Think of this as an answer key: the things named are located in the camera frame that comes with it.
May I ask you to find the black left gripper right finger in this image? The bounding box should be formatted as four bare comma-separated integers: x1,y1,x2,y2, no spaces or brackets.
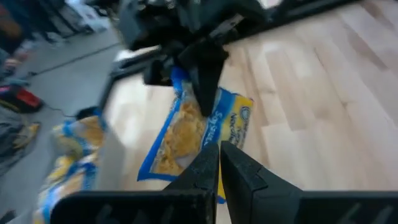
220,141,398,224

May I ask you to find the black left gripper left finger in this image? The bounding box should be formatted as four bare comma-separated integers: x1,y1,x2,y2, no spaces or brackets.
51,142,220,224

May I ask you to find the blue Maruchan noodle packet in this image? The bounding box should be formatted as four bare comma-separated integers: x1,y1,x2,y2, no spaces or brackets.
137,67,254,205
32,155,99,224
51,114,106,156

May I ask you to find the grey plastic bin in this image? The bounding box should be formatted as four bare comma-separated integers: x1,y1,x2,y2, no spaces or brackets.
34,107,127,224

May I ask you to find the red and black floor object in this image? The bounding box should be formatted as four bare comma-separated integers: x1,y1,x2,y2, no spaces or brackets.
0,85,44,114

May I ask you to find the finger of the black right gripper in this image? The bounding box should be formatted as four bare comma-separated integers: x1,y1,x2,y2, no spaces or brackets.
178,43,229,118
143,57,174,86

